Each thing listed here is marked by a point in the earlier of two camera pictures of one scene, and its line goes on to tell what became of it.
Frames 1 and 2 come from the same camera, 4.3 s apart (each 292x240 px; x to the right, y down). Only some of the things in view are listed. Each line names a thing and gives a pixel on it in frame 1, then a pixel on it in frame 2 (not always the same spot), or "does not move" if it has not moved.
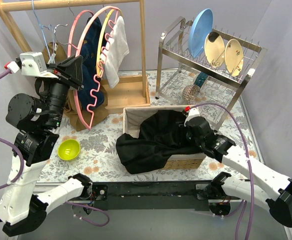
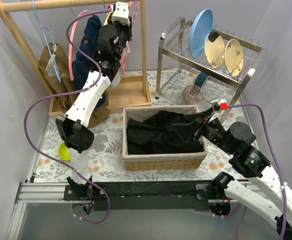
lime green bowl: x=69 y=149 does not move
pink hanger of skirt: x=88 y=23 -> x=134 y=7
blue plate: x=201 y=25 does not move
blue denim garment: x=91 y=94 does not move
